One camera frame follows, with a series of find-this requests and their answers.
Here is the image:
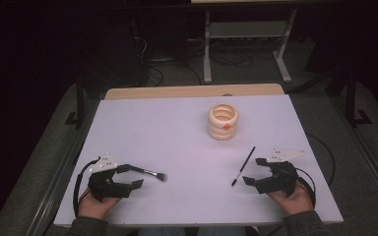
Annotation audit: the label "black metal stand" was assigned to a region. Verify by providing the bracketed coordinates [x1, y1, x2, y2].
[64, 73, 87, 129]
[345, 67, 374, 128]

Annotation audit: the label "white board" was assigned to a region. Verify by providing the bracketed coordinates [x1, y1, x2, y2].
[52, 93, 345, 228]

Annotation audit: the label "right hand-held gripper cable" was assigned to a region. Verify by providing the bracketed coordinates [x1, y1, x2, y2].
[294, 167, 317, 209]

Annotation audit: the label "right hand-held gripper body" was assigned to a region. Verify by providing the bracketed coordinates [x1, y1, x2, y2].
[254, 147, 308, 198]

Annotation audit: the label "black floor cables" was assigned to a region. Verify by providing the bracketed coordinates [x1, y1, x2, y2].
[147, 48, 254, 88]

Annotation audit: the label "person's left hand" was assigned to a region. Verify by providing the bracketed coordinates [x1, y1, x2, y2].
[78, 188, 123, 220]

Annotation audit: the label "thin black makeup brush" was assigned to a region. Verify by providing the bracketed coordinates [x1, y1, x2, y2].
[230, 146, 257, 188]

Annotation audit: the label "left hand-held gripper cable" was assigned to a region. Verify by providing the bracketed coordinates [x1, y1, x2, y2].
[72, 158, 100, 218]

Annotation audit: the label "white metal desk frame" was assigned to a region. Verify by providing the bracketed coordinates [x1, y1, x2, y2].
[202, 9, 298, 85]

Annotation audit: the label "cream ribbed brush holder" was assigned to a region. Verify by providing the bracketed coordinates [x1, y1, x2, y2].
[208, 103, 239, 142]

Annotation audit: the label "fluffy black makeup brush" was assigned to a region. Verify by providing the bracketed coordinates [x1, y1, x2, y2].
[130, 165, 168, 183]

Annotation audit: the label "black cable beside table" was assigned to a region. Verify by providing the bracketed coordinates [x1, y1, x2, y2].
[305, 133, 337, 189]

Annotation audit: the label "person's right hand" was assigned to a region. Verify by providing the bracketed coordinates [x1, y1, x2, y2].
[267, 181, 315, 216]

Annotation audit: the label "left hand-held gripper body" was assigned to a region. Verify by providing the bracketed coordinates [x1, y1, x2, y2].
[88, 152, 133, 202]

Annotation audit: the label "hand-held gripper cable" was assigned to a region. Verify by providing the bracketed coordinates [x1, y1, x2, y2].
[72, 158, 100, 218]
[294, 167, 317, 209]

